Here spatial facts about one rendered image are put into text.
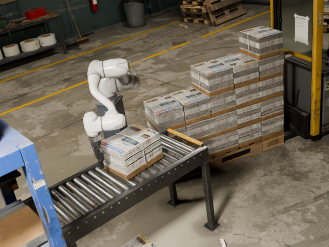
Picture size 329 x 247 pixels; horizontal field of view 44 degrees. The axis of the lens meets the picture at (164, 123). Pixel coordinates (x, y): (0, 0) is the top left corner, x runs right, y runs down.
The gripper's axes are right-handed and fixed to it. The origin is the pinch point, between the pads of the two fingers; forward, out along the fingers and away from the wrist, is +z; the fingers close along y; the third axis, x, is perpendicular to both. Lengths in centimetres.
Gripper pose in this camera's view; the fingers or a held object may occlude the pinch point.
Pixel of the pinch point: (101, 163)
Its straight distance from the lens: 303.7
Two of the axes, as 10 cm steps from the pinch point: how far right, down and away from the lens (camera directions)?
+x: -7.6, 3.8, -5.2
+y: -6.3, -2.7, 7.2
